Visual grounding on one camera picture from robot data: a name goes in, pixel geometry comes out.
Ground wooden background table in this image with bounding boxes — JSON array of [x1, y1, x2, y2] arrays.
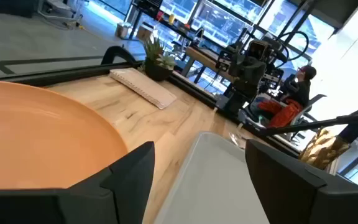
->
[[181, 45, 239, 82]]

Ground grey office chair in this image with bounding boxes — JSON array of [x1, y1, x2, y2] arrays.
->
[[287, 93, 328, 141]]

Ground gold faceted cup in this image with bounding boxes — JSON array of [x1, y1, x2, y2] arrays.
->
[[298, 127, 351, 171]]

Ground silver spoon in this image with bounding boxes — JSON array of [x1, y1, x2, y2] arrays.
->
[[228, 131, 247, 150]]

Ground succulent plant in black pot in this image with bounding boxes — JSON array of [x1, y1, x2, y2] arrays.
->
[[142, 36, 177, 83]]

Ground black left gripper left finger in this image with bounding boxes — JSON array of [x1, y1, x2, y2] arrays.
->
[[0, 141, 156, 224]]

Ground small beige bin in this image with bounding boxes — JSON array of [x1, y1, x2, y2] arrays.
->
[[114, 22, 132, 40]]

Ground black curved chair back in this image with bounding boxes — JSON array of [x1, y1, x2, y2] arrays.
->
[[100, 45, 137, 65]]

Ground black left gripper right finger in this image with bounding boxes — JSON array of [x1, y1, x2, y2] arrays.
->
[[245, 138, 358, 224]]

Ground person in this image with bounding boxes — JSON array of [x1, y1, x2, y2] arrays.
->
[[255, 64, 318, 129]]

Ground grey plastic tray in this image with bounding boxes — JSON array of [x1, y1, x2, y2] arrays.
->
[[153, 131, 272, 224]]

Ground cardboard box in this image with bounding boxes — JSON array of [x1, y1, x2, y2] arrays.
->
[[135, 22, 155, 44]]

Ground orange round plate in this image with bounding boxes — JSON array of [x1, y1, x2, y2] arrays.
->
[[0, 80, 129, 191]]

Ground black cable loop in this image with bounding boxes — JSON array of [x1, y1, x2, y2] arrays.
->
[[277, 30, 310, 62]]

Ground black frame strut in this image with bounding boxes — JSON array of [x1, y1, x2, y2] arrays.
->
[[259, 114, 358, 137]]

